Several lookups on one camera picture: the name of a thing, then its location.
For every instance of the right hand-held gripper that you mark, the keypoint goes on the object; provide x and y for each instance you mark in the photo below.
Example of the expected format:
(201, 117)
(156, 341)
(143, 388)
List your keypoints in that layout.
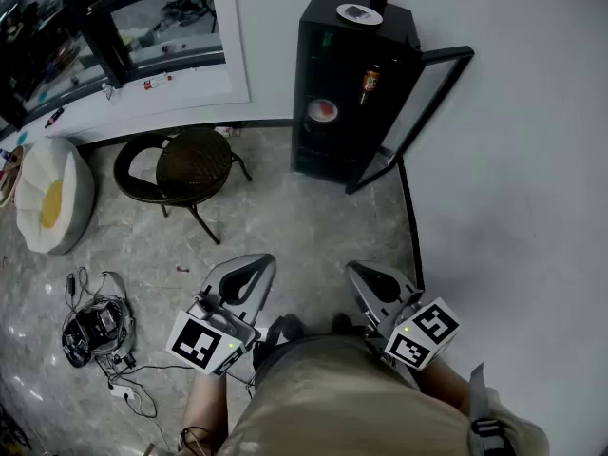
(423, 335)

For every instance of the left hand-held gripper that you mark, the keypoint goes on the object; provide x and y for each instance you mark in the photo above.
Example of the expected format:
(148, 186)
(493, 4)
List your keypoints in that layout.
(204, 345)

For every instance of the black mini fridge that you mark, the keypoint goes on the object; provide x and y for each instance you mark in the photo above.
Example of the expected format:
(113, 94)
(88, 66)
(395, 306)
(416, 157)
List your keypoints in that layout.
(404, 36)

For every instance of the white round plate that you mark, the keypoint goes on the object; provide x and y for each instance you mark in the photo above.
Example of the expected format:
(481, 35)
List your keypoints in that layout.
(374, 20)
(313, 113)

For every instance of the person's left forearm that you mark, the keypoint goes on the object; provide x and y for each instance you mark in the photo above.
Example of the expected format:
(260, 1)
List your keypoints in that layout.
(204, 406)

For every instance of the person's right forearm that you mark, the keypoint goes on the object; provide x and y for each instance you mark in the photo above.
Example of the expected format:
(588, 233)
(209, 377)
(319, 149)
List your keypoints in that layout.
(444, 387)

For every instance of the person's black trousers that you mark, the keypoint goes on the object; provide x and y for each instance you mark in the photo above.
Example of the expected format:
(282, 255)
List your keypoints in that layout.
(263, 359)

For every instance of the person's beige shirt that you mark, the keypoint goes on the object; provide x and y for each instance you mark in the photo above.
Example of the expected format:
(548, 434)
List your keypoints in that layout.
(342, 397)

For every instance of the black wicker chair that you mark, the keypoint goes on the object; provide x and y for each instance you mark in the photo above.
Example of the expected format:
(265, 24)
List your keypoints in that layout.
(195, 159)

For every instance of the small white and red carton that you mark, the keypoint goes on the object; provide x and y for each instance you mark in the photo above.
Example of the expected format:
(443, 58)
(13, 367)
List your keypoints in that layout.
(230, 131)

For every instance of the white power strip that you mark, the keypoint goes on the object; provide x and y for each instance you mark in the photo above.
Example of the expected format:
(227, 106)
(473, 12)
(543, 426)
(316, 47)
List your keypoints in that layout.
(121, 391)

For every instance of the red watermelon slice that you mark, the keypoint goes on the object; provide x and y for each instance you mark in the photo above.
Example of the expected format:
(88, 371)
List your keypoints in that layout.
(327, 108)

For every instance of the white flower-shaped cushion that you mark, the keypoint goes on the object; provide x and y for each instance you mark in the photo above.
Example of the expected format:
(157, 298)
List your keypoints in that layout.
(71, 183)

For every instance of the orange drink bottle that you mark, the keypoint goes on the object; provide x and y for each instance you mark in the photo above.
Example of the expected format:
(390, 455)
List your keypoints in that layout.
(370, 81)

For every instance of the clear bottle with red label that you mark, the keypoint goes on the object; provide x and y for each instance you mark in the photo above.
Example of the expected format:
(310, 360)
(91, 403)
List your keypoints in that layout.
(154, 83)

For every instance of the crumpled clear plastic bottle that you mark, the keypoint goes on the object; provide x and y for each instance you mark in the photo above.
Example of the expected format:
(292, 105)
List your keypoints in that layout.
(109, 92)

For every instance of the small dark bottle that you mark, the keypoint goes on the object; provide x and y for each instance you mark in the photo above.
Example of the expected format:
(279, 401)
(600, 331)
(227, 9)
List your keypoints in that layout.
(53, 118)

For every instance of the small teal object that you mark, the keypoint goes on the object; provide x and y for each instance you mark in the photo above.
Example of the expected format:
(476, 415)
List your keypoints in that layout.
(23, 138)

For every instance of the black window frame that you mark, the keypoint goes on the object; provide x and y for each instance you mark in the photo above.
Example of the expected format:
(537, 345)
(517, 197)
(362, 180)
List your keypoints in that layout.
(100, 50)

